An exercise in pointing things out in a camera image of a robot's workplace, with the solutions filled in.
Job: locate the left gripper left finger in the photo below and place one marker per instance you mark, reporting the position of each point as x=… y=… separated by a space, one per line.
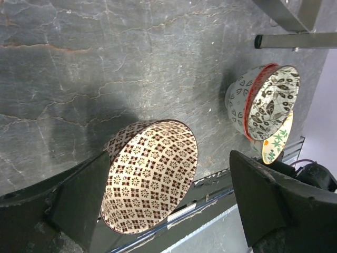
x=33 y=218

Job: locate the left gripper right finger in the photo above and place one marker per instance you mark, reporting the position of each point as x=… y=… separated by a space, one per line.
x=279 y=213

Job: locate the brown cross patterned bowl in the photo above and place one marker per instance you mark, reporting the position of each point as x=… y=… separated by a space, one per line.
x=152 y=165

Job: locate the stainless steel dish rack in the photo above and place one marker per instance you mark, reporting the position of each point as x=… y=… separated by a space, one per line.
x=299 y=27

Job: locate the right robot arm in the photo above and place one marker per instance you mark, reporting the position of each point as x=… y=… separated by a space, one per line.
x=312 y=173

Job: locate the yellow floral bowl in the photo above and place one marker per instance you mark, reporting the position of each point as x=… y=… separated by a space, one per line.
x=271 y=148

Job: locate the black leaf patterned bowl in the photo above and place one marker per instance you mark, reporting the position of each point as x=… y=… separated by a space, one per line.
x=261 y=99

